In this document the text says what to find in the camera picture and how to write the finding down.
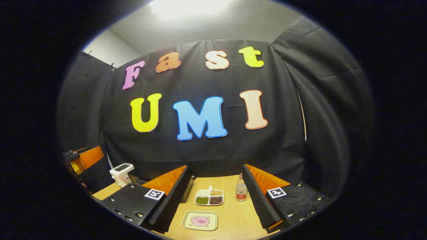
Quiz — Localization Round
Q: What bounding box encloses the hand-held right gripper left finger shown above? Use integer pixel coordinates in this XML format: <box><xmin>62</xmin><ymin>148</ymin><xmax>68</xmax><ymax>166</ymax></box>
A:
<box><xmin>100</xmin><ymin>165</ymin><xmax>192</xmax><ymax>234</ymax></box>

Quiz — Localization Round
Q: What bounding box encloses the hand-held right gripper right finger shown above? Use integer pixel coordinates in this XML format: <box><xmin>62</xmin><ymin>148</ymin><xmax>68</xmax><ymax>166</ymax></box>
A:
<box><xmin>242</xmin><ymin>163</ymin><xmax>334</xmax><ymax>234</ymax></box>

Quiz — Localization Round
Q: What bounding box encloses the black electric oven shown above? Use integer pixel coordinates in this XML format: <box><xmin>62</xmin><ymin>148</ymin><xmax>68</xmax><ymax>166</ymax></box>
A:
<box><xmin>128</xmin><ymin>173</ymin><xmax>196</xmax><ymax>203</ymax></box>

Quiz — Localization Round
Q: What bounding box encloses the cream square plate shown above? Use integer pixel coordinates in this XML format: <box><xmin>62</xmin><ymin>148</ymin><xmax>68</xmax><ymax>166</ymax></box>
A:
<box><xmin>181</xmin><ymin>210</ymin><xmax>218</xmax><ymax>231</ymax></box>

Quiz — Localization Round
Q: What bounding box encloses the pink ham slice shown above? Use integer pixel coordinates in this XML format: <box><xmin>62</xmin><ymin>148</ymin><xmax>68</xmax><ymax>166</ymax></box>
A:
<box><xmin>190</xmin><ymin>216</ymin><xmax>210</xmax><ymax>227</ymax></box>

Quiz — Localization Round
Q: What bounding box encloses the clear water bottle red label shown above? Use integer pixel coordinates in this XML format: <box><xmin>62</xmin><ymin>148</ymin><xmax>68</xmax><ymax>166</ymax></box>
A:
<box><xmin>236</xmin><ymin>173</ymin><xmax>248</xmax><ymax>202</ymax></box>

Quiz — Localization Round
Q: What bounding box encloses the white divided dish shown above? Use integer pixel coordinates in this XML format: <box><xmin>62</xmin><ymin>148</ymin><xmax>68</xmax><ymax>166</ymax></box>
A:
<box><xmin>194</xmin><ymin>186</ymin><xmax>225</xmax><ymax>206</ymax></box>

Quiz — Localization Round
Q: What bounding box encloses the small white appliance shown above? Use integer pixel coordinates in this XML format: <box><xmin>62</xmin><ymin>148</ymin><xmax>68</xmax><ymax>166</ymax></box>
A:
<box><xmin>109</xmin><ymin>163</ymin><xmax>135</xmax><ymax>188</ymax></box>

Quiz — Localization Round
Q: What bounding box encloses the black backdrop cloth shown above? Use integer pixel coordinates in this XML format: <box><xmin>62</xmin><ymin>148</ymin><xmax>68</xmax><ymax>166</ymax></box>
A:
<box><xmin>57</xmin><ymin>17</ymin><xmax>376</xmax><ymax>200</ymax></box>

